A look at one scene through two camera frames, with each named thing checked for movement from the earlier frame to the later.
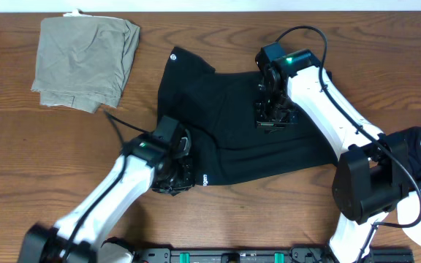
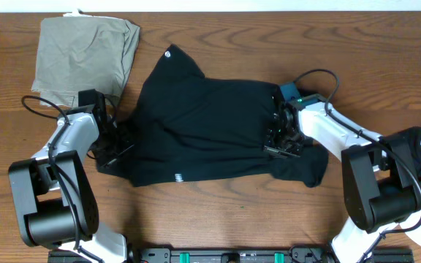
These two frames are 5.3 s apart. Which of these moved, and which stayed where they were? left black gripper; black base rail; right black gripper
Moved: right black gripper; left black gripper
Stayed: black base rail
